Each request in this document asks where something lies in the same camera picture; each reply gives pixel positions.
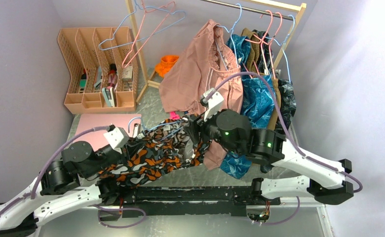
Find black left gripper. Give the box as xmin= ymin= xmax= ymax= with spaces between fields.
xmin=83 ymin=135 xmax=147 ymax=178

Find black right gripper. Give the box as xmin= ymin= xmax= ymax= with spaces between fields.
xmin=183 ymin=105 xmax=241 ymax=156

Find orange camouflage shorts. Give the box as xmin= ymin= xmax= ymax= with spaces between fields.
xmin=99 ymin=121 xmax=211 ymax=188

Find light blue wire hanger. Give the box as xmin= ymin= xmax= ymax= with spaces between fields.
xmin=127 ymin=116 xmax=183 ymax=138

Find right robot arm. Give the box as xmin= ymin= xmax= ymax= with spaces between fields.
xmin=182 ymin=109 xmax=355 ymax=205

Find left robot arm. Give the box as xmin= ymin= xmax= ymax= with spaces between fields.
xmin=0 ymin=141 xmax=142 ymax=237

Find blue leaf print shorts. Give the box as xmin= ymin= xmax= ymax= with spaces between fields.
xmin=220 ymin=34 xmax=274 ymax=179

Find pink hanging shorts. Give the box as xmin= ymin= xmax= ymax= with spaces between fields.
xmin=159 ymin=19 xmax=243 ymax=170

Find brown hanging shorts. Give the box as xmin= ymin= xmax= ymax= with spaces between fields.
xmin=241 ymin=28 xmax=278 ymax=130

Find dark leaf print shorts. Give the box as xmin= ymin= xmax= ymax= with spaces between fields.
xmin=253 ymin=30 xmax=297 ymax=129

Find pink mat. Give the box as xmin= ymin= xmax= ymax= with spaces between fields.
xmin=74 ymin=114 xmax=141 ymax=151

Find pink clip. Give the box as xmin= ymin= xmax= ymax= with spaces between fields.
xmin=169 ymin=112 xmax=181 ymax=120

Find orange knitted object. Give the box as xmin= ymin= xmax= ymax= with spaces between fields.
xmin=154 ymin=55 xmax=179 ymax=77

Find peach desk organizer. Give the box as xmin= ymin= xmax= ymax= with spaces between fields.
xmin=57 ymin=27 xmax=139 ymax=115

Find wooden clothes rack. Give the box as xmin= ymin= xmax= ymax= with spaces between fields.
xmin=125 ymin=0 xmax=308 ymax=104

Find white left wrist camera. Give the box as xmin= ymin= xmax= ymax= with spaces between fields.
xmin=104 ymin=127 xmax=130 ymax=153

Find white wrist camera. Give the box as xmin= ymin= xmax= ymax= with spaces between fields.
xmin=200 ymin=88 xmax=224 ymax=121
xmin=104 ymin=127 xmax=130 ymax=153

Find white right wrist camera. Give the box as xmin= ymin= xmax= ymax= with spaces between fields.
xmin=200 ymin=88 xmax=224 ymax=121

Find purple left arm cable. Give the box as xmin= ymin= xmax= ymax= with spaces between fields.
xmin=0 ymin=125 xmax=148 ymax=231

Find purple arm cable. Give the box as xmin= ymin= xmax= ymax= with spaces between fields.
xmin=0 ymin=125 xmax=148 ymax=231
xmin=205 ymin=72 xmax=364 ymax=226

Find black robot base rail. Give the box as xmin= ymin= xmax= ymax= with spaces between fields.
xmin=86 ymin=186 xmax=281 ymax=219

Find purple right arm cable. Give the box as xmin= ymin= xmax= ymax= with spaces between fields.
xmin=205 ymin=72 xmax=364 ymax=226

